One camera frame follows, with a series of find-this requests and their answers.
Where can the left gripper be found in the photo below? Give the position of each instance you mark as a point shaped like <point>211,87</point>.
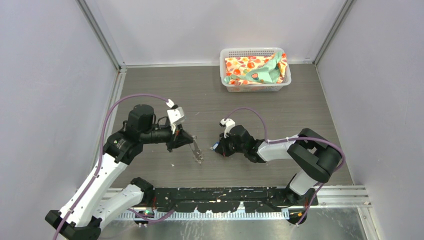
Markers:
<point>179,138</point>

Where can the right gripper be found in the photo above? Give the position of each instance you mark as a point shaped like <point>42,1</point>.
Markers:
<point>222,148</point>

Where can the large metal keyring disc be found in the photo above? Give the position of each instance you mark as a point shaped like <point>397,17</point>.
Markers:
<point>197,152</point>

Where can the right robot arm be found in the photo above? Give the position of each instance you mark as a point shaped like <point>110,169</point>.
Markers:
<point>317,157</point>

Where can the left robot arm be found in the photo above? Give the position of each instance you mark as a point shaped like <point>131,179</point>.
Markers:
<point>84,216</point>

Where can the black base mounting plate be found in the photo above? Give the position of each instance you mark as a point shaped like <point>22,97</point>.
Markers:
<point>265,199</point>

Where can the floral patterned cloth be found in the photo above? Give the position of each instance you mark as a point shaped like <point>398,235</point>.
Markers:
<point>250,70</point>

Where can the white plastic basket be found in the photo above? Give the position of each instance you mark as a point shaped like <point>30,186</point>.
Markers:
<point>251,51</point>

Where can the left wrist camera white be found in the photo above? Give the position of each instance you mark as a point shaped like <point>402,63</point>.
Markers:
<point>175,114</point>

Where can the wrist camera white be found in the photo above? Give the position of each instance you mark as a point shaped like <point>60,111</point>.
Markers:
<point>175,114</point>
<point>227,124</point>

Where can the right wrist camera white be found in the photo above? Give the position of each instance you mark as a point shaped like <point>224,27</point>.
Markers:
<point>227,124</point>

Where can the aluminium frame rail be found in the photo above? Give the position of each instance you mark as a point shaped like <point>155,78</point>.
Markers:
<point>328,197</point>

